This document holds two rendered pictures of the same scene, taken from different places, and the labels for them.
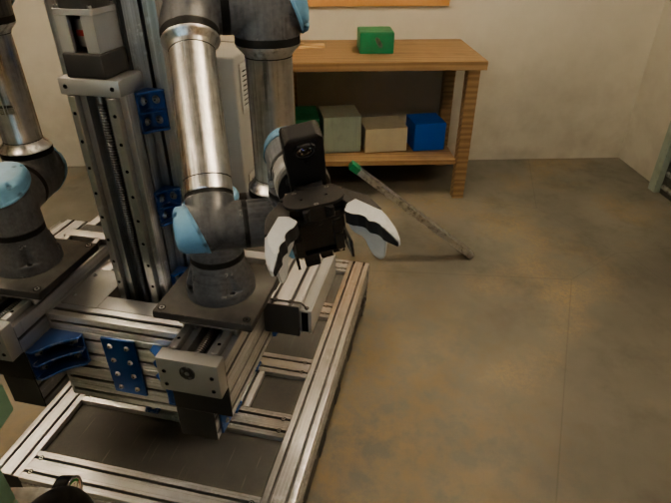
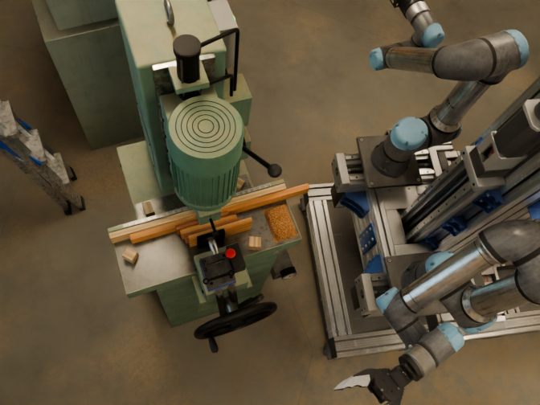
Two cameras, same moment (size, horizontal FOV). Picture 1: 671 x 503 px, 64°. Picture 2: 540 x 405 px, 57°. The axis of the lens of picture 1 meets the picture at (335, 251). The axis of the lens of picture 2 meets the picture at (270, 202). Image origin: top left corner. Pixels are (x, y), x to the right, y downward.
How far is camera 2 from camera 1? 98 cm
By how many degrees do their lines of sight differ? 47
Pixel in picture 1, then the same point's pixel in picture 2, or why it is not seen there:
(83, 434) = (344, 213)
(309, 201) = (383, 385)
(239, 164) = not seen: hidden behind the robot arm
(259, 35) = (521, 284)
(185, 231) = (381, 303)
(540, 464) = not seen: outside the picture
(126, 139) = (460, 198)
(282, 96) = (510, 302)
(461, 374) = not seen: outside the picture
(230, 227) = (394, 323)
